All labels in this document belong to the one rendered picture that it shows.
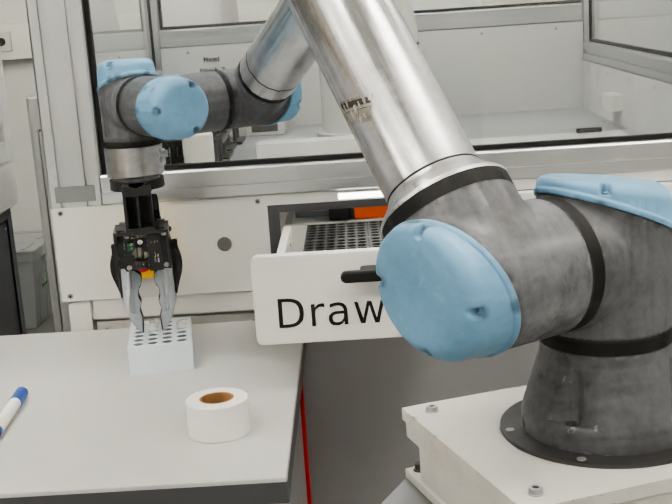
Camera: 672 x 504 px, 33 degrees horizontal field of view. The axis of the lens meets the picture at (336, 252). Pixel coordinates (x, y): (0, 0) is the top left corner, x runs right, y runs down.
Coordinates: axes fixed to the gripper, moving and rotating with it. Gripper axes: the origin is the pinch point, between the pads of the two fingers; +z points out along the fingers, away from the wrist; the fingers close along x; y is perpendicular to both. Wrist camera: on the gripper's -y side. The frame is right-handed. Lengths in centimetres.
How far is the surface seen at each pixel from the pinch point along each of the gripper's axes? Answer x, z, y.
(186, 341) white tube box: 4.5, 1.4, 7.2
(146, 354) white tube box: -0.8, 2.5, 7.6
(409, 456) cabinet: 37.0, 29.9, -13.2
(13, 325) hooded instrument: -37, 28, -110
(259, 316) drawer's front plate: 13.7, -4.3, 19.0
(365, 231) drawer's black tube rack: 30.7, -8.9, -3.5
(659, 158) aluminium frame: 75, -15, -6
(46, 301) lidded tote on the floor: -57, 73, -313
